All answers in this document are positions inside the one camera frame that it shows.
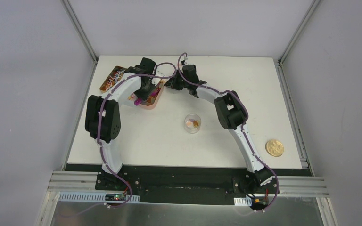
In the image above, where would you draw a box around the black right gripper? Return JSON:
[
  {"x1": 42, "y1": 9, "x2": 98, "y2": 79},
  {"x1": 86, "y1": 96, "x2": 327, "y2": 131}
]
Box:
[{"x1": 164, "y1": 70, "x2": 190, "y2": 91}]

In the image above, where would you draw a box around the magenta plastic scoop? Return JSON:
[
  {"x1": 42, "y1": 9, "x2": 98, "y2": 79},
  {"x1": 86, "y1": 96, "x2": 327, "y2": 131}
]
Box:
[{"x1": 134, "y1": 88, "x2": 161, "y2": 106}]

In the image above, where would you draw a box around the clear plastic jar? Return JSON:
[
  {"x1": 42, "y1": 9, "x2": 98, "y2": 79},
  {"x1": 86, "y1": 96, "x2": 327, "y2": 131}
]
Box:
[{"x1": 184, "y1": 113, "x2": 201, "y2": 134}]

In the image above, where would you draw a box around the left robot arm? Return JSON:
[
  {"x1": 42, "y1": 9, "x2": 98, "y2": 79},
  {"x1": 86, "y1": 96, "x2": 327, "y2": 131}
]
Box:
[{"x1": 85, "y1": 57, "x2": 161, "y2": 191}]

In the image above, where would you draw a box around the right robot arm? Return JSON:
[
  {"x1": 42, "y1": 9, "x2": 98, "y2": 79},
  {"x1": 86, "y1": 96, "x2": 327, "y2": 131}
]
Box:
[{"x1": 166, "y1": 60, "x2": 278, "y2": 193}]

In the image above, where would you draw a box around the pink gummy candy box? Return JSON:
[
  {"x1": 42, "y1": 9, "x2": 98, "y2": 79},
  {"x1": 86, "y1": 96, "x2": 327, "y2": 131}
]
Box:
[{"x1": 134, "y1": 80, "x2": 165, "y2": 110}]

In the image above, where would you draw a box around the yellow lollipop box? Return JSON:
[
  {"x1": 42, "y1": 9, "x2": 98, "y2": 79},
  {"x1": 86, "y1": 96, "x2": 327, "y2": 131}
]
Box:
[{"x1": 99, "y1": 66, "x2": 126, "y2": 93}]

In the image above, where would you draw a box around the gold jar lid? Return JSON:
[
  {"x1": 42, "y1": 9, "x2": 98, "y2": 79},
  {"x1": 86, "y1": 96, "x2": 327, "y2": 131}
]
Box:
[{"x1": 265, "y1": 139, "x2": 284, "y2": 157}]

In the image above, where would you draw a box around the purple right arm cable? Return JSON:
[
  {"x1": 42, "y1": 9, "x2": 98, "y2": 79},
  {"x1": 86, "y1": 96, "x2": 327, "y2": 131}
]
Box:
[{"x1": 177, "y1": 52, "x2": 280, "y2": 213}]

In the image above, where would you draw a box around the left aluminium frame post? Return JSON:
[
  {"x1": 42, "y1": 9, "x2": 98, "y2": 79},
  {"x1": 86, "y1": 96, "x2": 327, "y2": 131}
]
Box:
[{"x1": 60, "y1": 0, "x2": 99, "y2": 64}]

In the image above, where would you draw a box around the aluminium frame post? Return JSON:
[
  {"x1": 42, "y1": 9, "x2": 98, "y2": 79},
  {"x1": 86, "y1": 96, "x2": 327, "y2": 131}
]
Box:
[
  {"x1": 278, "y1": 0, "x2": 322, "y2": 66},
  {"x1": 60, "y1": 0, "x2": 99, "y2": 64}
]

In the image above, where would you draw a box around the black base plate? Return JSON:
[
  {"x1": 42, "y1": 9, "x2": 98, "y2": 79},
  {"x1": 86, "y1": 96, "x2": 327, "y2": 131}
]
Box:
[{"x1": 64, "y1": 163, "x2": 313, "y2": 207}]

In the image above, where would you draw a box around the left white cable duct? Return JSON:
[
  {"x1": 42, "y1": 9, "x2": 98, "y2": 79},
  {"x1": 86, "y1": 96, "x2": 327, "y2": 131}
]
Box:
[{"x1": 58, "y1": 192, "x2": 140, "y2": 204}]

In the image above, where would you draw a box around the white cable duct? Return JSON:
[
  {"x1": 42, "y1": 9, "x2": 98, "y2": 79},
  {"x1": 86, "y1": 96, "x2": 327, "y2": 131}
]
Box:
[
  {"x1": 233, "y1": 196, "x2": 252, "y2": 207},
  {"x1": 58, "y1": 192, "x2": 140, "y2": 204}
]

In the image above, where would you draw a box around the right white cable duct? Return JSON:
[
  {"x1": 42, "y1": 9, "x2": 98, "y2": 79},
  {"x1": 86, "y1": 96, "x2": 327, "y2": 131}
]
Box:
[{"x1": 233, "y1": 196, "x2": 252, "y2": 207}]

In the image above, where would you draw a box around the right aluminium frame post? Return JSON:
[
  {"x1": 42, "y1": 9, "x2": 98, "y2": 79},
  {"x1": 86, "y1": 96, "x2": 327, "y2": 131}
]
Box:
[{"x1": 278, "y1": 0, "x2": 322, "y2": 66}]

